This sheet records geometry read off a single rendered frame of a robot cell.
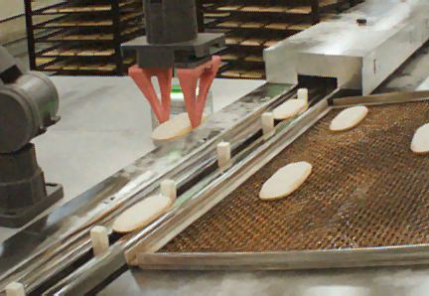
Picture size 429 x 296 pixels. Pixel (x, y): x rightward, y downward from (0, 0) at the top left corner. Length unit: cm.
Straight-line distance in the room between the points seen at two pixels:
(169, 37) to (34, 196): 27
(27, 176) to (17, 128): 8
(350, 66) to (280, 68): 13
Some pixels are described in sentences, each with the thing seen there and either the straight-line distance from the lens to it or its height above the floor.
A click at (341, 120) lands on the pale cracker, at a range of 96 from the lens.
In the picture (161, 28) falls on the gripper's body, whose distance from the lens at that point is 84.
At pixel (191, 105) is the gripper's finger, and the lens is 86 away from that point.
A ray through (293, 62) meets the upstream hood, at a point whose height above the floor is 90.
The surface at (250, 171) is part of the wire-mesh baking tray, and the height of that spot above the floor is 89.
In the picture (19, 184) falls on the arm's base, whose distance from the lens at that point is 95.
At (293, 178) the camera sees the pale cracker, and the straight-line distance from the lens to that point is 77.
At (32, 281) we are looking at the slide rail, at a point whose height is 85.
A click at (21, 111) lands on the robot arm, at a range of 90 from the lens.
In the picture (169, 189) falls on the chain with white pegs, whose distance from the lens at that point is 89.
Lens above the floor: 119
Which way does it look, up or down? 18 degrees down
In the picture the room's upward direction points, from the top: 4 degrees counter-clockwise
